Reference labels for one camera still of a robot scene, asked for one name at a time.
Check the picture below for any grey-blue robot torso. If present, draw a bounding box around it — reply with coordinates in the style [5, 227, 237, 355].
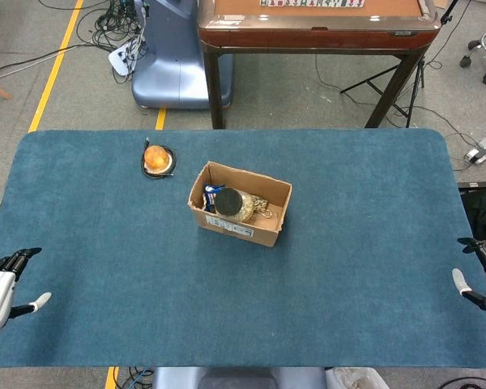
[151, 366, 329, 389]

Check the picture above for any brown mahjong table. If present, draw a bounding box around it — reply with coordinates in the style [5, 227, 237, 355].
[197, 0, 442, 130]

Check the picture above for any white floor power strip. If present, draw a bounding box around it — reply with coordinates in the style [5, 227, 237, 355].
[465, 135, 486, 165]

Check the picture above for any blue snack packet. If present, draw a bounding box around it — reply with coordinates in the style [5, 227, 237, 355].
[202, 183, 226, 212]

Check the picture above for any black coiled cable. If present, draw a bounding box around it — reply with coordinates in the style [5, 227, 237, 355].
[140, 137, 177, 180]

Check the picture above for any open cardboard box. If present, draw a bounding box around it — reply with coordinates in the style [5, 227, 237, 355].
[187, 159, 293, 247]

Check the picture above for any glass jar with black lid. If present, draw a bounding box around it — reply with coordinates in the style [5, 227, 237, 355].
[212, 188, 255, 223]

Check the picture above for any white power strip with plugs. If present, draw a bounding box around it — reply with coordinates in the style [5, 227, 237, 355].
[107, 42, 141, 77]

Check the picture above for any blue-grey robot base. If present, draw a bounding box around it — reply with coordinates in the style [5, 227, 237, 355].
[130, 0, 234, 109]

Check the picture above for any beige braided rope bundle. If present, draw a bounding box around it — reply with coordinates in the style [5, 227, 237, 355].
[250, 195, 276, 220]

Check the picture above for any blue felt table mat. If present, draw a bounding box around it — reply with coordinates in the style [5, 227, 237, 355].
[0, 128, 486, 369]

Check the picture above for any face-up mahjong tile row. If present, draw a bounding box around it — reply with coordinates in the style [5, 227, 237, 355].
[259, 0, 365, 8]

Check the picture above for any black tripod stand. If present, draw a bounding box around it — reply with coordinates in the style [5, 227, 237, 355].
[339, 0, 463, 129]

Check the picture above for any tangle of black cables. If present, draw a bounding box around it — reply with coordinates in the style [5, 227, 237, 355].
[75, 0, 147, 84]

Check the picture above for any white plastic bag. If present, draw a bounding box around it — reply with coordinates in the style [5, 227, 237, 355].
[326, 366, 390, 389]

